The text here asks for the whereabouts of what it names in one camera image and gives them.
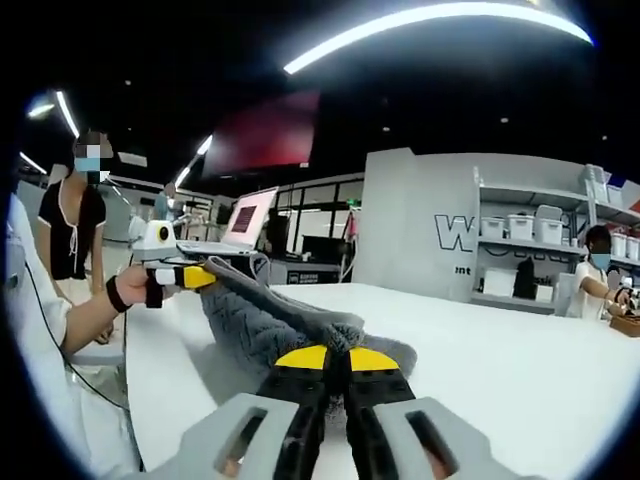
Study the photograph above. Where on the grey towel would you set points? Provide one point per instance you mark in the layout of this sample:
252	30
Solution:
250	320

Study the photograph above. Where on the open laptop with red screen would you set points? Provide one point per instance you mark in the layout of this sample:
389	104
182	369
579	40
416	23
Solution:
250	215

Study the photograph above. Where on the person's left hand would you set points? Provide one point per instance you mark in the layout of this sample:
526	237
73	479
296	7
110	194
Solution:
135	285

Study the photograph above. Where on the black wristband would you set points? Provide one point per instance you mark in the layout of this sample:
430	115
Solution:
117	295

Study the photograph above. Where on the ceiling light strip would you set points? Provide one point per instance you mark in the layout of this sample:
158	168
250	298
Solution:
33	163
68	114
204	144
182	177

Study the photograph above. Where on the ceiling air vent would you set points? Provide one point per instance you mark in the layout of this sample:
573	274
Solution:
132	159

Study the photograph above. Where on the black cabinet with label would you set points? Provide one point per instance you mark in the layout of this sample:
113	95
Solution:
310	274

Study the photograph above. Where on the black monitor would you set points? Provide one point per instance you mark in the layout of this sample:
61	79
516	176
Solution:
325	247

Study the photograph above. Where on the dark red hanging screen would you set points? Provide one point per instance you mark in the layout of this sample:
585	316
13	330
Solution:
265	132

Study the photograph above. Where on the plain white carton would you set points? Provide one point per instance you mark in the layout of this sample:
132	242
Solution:
500	281

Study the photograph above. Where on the pink flag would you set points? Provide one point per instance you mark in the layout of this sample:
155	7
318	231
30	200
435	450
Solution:
354	224

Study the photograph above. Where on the person's white shirt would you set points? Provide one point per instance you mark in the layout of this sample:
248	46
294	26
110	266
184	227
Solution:
50	400

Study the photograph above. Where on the white lettered partition panel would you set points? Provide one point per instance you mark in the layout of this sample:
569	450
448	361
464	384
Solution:
400	210

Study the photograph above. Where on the black bag on shelf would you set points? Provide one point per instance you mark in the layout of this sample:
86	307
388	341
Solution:
525	279

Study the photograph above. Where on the row of white storage boxes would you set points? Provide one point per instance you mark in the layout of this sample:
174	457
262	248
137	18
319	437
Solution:
520	227

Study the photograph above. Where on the metal shelf rack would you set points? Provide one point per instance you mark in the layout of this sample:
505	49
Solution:
530	192

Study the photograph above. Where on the brown basket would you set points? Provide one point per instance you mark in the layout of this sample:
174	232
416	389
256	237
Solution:
625	325

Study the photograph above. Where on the long curved ceiling light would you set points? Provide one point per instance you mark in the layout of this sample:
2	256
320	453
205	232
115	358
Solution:
425	25

